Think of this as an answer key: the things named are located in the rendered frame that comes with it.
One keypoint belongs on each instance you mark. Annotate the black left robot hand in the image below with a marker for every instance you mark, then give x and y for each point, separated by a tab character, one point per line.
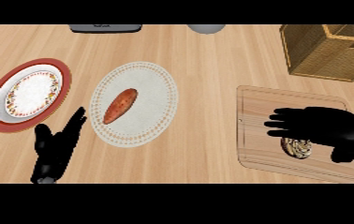
58	146

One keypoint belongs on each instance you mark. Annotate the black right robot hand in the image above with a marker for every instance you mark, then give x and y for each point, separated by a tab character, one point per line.
318	124

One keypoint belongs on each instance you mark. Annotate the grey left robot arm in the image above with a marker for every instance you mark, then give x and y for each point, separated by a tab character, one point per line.
46	180

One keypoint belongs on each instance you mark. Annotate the chocolate swirl cupcake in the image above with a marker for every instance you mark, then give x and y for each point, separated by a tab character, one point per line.
297	148

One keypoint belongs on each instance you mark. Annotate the wooden cutting board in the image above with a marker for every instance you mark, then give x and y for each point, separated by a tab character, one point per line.
259	134

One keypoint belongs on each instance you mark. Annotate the wicker basket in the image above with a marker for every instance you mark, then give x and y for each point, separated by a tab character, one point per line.
318	52

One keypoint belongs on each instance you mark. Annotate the white floral patterned plate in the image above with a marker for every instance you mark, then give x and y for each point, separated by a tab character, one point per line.
30	93

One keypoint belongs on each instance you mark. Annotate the orange sweet potato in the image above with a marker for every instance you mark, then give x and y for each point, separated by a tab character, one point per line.
120	106

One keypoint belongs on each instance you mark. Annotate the red rimmed round placemat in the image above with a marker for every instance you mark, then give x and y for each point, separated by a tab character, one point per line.
64	77

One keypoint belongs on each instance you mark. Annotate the white round dotted placemat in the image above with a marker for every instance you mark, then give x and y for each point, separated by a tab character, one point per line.
144	106

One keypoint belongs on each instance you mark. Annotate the dark grey appliance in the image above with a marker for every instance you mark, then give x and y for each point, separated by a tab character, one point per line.
105	28

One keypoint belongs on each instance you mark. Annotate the grey rounded object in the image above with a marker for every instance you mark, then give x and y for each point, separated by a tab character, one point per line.
206	28

